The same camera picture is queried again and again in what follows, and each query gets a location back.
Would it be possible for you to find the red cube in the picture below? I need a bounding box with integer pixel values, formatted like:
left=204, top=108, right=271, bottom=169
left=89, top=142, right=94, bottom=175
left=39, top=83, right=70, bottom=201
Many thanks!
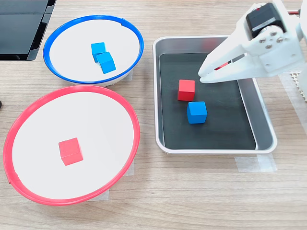
left=58, top=137, right=84, bottom=166
left=177, top=79, right=196, bottom=102
left=214, top=61, right=233, bottom=71

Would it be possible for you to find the blue cube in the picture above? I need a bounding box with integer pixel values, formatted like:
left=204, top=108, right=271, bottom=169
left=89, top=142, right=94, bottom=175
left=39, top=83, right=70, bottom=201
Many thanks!
left=186, top=101, right=208, bottom=125
left=95, top=51, right=117, bottom=74
left=91, top=42, right=106, bottom=63

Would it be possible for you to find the clear tape strip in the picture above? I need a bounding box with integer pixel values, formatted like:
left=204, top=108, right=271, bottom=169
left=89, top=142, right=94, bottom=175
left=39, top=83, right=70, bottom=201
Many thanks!
left=234, top=154, right=278, bottom=173
left=87, top=188, right=110, bottom=202
left=119, top=71, right=133, bottom=82
left=278, top=71, right=307, bottom=135
left=123, top=160, right=135, bottom=177

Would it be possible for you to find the steel tray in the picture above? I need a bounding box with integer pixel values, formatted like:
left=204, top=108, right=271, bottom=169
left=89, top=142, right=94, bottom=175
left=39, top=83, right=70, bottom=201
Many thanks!
left=153, top=35, right=278, bottom=154

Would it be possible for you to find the black tray mat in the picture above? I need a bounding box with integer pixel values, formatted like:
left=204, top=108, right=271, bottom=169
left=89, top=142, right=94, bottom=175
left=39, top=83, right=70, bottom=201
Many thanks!
left=159, top=52, right=257, bottom=150

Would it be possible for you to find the red-rimmed white plate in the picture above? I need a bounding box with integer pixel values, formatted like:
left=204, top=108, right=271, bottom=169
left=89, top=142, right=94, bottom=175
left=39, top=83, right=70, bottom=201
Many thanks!
left=2, top=85, right=141, bottom=207

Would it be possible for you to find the blue-rimmed white plate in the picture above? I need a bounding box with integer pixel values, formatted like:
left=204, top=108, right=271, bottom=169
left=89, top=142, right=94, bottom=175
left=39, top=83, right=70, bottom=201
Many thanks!
left=43, top=15, right=145, bottom=87

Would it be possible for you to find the black glossy panel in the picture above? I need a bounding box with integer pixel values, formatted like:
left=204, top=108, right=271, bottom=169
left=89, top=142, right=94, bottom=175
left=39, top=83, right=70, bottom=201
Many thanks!
left=0, top=0, right=57, bottom=61

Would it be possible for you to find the pale perforated base plate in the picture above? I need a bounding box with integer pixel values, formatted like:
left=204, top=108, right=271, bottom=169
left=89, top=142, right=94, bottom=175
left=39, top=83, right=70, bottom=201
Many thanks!
left=289, top=71, right=307, bottom=105

